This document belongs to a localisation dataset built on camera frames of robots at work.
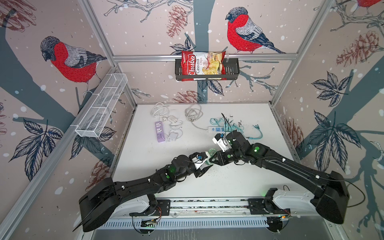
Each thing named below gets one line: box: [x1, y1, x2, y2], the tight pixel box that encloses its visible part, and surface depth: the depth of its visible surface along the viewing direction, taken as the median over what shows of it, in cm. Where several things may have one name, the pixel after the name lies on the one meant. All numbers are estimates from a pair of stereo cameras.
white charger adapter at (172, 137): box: [168, 133, 178, 142], surface depth 100 cm
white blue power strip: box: [208, 126, 225, 133], surface depth 103 cm
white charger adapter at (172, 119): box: [167, 115, 178, 123], surface depth 112 cm
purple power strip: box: [155, 121, 166, 143], surface depth 103 cm
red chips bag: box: [181, 50, 228, 82], surface depth 90 cm
